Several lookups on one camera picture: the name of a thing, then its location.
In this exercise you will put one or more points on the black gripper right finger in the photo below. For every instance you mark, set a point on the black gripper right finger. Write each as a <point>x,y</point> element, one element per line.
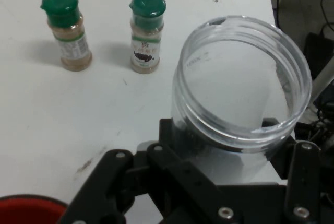
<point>304,171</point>

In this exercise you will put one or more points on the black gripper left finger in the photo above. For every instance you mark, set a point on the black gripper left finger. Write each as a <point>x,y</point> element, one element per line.
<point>190,174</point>

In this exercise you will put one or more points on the black seeds heap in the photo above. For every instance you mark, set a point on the black seeds heap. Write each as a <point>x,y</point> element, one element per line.
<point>188,136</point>

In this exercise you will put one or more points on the clear plastic jar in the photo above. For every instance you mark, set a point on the clear plastic jar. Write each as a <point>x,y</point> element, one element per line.
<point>242,140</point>

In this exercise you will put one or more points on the white table leg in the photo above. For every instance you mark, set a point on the white table leg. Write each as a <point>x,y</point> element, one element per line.
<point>323,77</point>

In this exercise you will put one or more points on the black box on floor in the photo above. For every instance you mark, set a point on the black box on floor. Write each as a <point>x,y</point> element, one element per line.
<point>317,49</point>

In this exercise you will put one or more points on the red plastic bowl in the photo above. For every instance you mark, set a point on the red plastic bowl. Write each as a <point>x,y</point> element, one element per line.
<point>26,211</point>

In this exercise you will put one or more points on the green-capped spice bottle pepper picture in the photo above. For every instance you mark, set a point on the green-capped spice bottle pepper picture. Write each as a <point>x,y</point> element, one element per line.
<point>147,7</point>

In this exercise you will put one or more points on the green-capped spice bottle text label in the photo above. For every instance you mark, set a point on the green-capped spice bottle text label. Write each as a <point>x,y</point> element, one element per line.
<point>62,7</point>

